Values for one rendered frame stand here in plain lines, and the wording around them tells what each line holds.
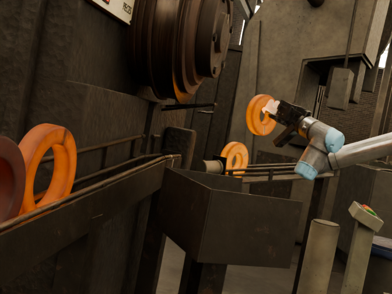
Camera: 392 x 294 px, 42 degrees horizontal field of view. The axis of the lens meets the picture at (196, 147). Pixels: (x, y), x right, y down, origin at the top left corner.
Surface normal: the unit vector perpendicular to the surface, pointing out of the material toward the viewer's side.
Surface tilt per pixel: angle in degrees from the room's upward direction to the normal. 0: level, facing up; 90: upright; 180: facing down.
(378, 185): 90
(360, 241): 90
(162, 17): 96
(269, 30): 90
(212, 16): 81
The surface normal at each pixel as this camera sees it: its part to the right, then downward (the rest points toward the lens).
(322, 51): -0.44, -0.04
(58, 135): 0.96, 0.19
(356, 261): -0.22, 0.01
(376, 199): 0.04, 0.06
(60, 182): -0.15, -0.27
